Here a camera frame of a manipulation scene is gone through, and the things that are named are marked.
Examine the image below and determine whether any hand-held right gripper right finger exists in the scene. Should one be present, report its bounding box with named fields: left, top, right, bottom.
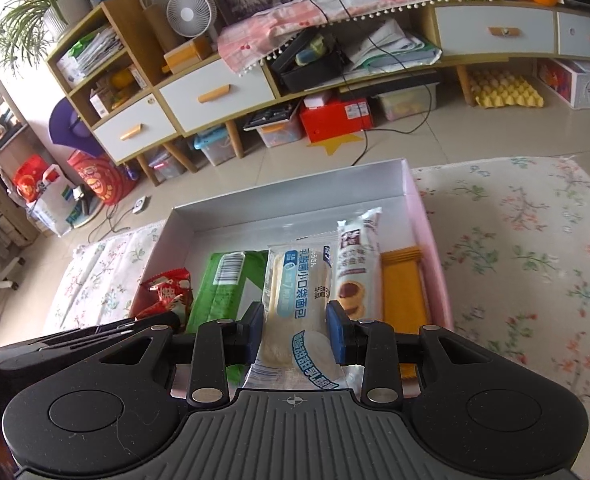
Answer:
left=325, top=300, right=494, bottom=404

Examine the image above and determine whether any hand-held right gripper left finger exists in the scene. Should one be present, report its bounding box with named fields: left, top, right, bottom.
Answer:
left=97, top=301, right=267, bottom=406

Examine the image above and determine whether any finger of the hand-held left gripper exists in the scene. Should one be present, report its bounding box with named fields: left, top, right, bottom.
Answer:
left=37, top=311, right=184, bottom=353

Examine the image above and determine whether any red snack packet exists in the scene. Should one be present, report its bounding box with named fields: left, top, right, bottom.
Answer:
left=137, top=268, right=194, bottom=333

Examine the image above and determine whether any green snack packet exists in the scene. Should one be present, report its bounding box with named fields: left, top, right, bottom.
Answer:
left=185, top=250, right=270, bottom=391

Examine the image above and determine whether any blue white bread packet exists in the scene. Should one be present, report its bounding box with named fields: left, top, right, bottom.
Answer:
left=241, top=244, right=357, bottom=394

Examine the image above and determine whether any silver cake packet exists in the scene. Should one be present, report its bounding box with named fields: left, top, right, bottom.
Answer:
left=326, top=208, right=384, bottom=324

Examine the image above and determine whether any gold foil packet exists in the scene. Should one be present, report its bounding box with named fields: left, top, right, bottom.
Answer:
left=379, top=245, right=432, bottom=379

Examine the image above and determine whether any pink cardboard box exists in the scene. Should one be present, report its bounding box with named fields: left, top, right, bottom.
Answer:
left=132, top=158, right=455, bottom=397

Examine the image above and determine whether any white shopping bag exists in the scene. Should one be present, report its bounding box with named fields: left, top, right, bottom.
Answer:
left=27, top=165, right=89, bottom=237

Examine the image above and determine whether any red gift bag gold print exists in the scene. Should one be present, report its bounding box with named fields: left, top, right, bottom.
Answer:
left=67, top=150, right=136, bottom=205

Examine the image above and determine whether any clear bin blue lid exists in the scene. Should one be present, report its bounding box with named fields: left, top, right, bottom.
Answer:
left=194, top=127, right=237, bottom=167

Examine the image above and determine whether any red paper bag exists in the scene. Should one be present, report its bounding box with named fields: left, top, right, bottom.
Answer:
left=13, top=155, right=64, bottom=204

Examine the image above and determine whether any floral tablecloth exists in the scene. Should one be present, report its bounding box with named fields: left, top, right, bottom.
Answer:
left=45, top=156, right=590, bottom=476

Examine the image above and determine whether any white cabinet drawer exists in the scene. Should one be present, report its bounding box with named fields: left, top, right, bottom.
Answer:
left=557, top=10, right=590, bottom=64
left=158, top=59, right=278, bottom=136
left=433, top=4, right=559, bottom=56
left=93, top=92, right=179, bottom=164

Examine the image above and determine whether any clear storage bin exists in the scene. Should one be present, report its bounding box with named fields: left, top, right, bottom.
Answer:
left=244, top=105, right=307, bottom=149
left=375, top=85, right=437, bottom=122

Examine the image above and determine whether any purple plastic object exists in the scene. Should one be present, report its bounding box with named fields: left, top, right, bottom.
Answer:
left=48, top=97, right=106, bottom=159

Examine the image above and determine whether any red shoe box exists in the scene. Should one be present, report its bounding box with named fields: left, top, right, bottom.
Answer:
left=298, top=97, right=375, bottom=144

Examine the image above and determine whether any wooden TV cabinet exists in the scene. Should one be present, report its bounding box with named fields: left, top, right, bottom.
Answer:
left=46, top=0, right=590, bottom=188

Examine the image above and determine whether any wooden orange tissue box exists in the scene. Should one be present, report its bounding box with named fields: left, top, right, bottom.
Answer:
left=162, top=37, right=212, bottom=75

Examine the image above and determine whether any black storage box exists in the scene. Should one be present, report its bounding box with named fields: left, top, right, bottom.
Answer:
left=271, top=26, right=352, bottom=94

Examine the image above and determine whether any stack of papers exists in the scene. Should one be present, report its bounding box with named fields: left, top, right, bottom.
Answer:
left=347, top=17, right=444, bottom=72

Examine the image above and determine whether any yellow egg tray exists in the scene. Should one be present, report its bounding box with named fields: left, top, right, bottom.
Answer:
left=467, top=68, right=545, bottom=110

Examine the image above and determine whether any small white desk fan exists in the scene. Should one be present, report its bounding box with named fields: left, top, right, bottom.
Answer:
left=166, top=0, right=220, bottom=39

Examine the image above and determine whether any green potted plant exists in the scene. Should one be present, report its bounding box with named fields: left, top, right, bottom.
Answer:
left=0, top=0, right=96, bottom=73

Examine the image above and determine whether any white red patterned box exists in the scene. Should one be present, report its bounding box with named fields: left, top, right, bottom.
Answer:
left=537, top=58, right=590, bottom=109

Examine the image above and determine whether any black cable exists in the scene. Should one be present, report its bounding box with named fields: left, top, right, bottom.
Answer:
left=291, top=0, right=438, bottom=167

